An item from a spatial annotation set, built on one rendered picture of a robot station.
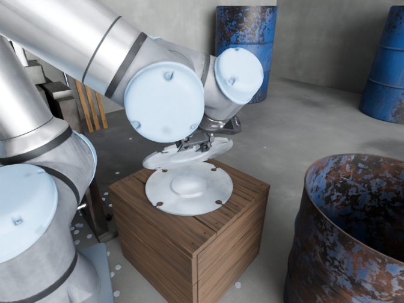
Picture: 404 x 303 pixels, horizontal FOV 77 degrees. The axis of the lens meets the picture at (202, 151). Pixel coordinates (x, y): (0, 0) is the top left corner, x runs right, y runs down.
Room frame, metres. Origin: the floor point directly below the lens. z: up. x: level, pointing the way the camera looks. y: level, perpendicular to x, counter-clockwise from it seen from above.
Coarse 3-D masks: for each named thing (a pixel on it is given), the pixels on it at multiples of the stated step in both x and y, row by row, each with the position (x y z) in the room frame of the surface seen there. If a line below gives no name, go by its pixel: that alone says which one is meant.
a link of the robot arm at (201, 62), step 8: (160, 40) 0.39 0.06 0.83; (168, 48) 0.34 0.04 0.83; (176, 48) 0.36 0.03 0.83; (184, 48) 0.39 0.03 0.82; (192, 56) 0.38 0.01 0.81; (200, 56) 0.39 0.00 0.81; (208, 56) 0.40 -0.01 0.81; (192, 64) 0.34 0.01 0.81; (200, 64) 0.38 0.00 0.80; (208, 64) 0.38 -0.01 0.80; (200, 72) 0.37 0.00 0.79
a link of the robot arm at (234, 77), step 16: (240, 48) 0.40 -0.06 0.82; (224, 64) 0.36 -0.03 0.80; (240, 64) 0.37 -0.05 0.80; (256, 64) 0.38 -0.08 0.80; (208, 80) 0.37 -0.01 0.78; (224, 80) 0.35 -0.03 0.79; (240, 80) 0.35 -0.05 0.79; (256, 80) 0.36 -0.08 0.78; (208, 96) 0.37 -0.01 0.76; (224, 96) 0.37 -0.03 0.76; (240, 96) 0.36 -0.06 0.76; (208, 112) 0.41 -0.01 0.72; (224, 112) 0.39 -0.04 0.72
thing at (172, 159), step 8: (216, 144) 0.66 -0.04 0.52; (224, 144) 0.68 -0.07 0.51; (232, 144) 0.70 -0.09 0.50; (160, 152) 0.59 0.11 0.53; (168, 152) 0.61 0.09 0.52; (176, 152) 0.63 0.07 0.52; (184, 152) 0.64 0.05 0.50; (192, 152) 0.69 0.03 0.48; (200, 152) 0.71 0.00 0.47; (208, 152) 0.71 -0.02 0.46; (216, 152) 0.74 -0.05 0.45; (224, 152) 0.76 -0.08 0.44; (144, 160) 0.62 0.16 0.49; (152, 160) 0.63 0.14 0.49; (160, 160) 0.65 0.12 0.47; (168, 160) 0.67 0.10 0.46; (176, 160) 0.72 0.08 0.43; (184, 160) 0.74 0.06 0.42; (192, 160) 0.75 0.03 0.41; (200, 160) 0.77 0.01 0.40; (152, 168) 0.71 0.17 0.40; (160, 168) 0.73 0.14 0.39; (168, 168) 0.76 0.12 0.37
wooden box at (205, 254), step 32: (128, 192) 0.65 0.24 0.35; (256, 192) 0.65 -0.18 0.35; (128, 224) 0.62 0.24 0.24; (160, 224) 0.51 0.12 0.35; (192, 224) 0.51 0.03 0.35; (224, 224) 0.51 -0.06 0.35; (256, 224) 0.65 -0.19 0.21; (128, 256) 0.65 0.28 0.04; (160, 256) 0.51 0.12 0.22; (192, 256) 0.42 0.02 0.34; (224, 256) 0.51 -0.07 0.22; (256, 256) 0.68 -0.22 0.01; (160, 288) 0.52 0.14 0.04; (192, 288) 0.42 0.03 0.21; (224, 288) 0.52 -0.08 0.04
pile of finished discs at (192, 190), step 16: (160, 176) 0.74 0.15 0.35; (176, 176) 0.74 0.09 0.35; (192, 176) 0.73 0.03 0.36; (208, 176) 0.74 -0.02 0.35; (224, 176) 0.74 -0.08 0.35; (160, 192) 0.65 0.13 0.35; (176, 192) 0.64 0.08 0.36; (192, 192) 0.64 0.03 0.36; (208, 192) 0.65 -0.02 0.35; (224, 192) 0.65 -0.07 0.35; (160, 208) 0.57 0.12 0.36; (176, 208) 0.58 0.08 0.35; (192, 208) 0.58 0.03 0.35; (208, 208) 0.58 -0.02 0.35
